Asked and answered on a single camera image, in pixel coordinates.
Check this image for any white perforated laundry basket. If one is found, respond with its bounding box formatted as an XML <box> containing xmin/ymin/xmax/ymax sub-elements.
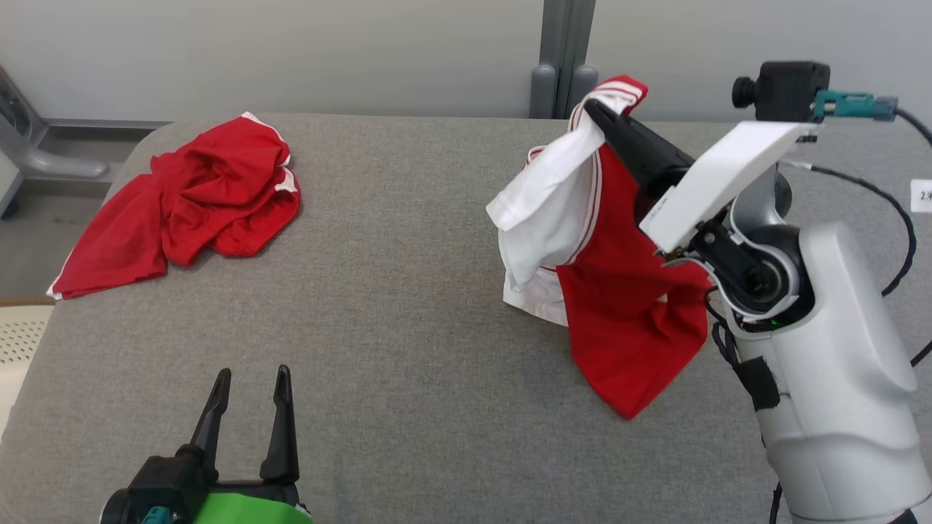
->
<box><xmin>0</xmin><ymin>305</ymin><xmax>56</xmax><ymax>439</ymax></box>

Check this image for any grey partition post with feet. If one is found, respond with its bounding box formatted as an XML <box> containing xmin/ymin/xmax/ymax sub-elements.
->
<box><xmin>529</xmin><ymin>0</ymin><xmax>600</xmax><ymax>119</ymax></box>

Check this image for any black camera cable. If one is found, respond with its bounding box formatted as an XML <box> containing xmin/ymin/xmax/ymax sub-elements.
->
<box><xmin>894</xmin><ymin>107</ymin><xmax>932</xmax><ymax>146</ymax></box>

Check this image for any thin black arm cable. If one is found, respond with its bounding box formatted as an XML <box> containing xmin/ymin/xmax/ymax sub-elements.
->
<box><xmin>778</xmin><ymin>160</ymin><xmax>917</xmax><ymax>297</ymax></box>

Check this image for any grey metal frame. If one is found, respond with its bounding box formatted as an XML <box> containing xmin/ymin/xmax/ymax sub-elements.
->
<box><xmin>0</xmin><ymin>65</ymin><xmax>173</xmax><ymax>219</ymax></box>

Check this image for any red and white basketball jersey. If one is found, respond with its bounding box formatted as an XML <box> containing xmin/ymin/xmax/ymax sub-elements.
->
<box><xmin>486</xmin><ymin>75</ymin><xmax>711</xmax><ymax>421</ymax></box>

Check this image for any crumpled red garment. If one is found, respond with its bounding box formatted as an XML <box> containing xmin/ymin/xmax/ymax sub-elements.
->
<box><xmin>47</xmin><ymin>111</ymin><xmax>302</xmax><ymax>301</ymax></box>

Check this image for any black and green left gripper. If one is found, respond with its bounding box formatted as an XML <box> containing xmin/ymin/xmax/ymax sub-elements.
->
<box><xmin>100</xmin><ymin>365</ymin><xmax>314</xmax><ymax>524</ymax></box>

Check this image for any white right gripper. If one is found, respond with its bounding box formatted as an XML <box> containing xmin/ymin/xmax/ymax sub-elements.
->
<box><xmin>585</xmin><ymin>100</ymin><xmax>820</xmax><ymax>255</ymax></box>

